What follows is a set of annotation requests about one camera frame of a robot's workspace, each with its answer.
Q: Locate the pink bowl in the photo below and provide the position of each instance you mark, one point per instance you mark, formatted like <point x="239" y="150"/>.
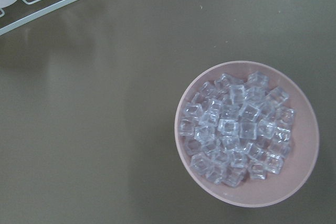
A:
<point x="300" y="162"/>

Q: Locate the pile of clear ice cubes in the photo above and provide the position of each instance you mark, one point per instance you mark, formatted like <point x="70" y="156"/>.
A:
<point x="234" y="129"/>

